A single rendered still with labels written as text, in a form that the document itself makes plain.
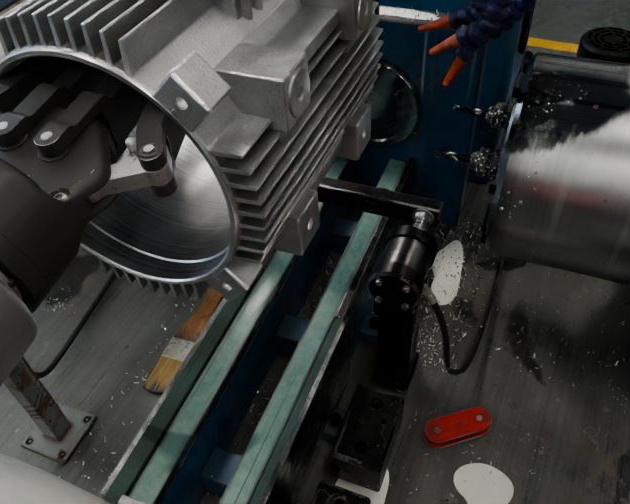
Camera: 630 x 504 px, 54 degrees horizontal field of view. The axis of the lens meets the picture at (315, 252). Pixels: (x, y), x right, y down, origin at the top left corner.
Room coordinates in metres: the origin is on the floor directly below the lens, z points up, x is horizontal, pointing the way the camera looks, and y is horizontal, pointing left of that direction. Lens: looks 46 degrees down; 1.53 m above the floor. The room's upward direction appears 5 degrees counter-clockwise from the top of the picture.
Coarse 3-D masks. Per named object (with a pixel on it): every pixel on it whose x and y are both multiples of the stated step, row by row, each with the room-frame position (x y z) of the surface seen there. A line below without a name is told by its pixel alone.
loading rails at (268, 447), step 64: (320, 256) 0.65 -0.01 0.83; (256, 320) 0.47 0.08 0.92; (320, 320) 0.46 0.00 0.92; (192, 384) 0.39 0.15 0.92; (256, 384) 0.44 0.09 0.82; (320, 384) 0.37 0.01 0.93; (128, 448) 0.31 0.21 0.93; (192, 448) 0.32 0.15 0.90; (256, 448) 0.30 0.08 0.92; (320, 448) 0.35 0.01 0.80
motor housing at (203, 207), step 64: (64, 0) 0.29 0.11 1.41; (128, 0) 0.29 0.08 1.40; (192, 0) 0.31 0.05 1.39; (0, 64) 0.29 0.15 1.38; (128, 64) 0.26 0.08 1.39; (320, 64) 0.33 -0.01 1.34; (256, 128) 0.26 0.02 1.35; (320, 128) 0.30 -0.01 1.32; (128, 192) 0.33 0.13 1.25; (192, 192) 0.34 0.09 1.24; (256, 192) 0.24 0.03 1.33; (128, 256) 0.28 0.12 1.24; (192, 256) 0.27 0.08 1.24; (256, 256) 0.24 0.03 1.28
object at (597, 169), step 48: (528, 96) 0.56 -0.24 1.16; (576, 96) 0.55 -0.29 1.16; (624, 96) 0.54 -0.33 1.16; (528, 144) 0.51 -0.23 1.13; (576, 144) 0.50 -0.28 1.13; (624, 144) 0.49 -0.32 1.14; (528, 192) 0.49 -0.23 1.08; (576, 192) 0.47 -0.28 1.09; (624, 192) 0.46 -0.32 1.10; (480, 240) 0.53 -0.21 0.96; (528, 240) 0.47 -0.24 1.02; (576, 240) 0.45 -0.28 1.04; (624, 240) 0.43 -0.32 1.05
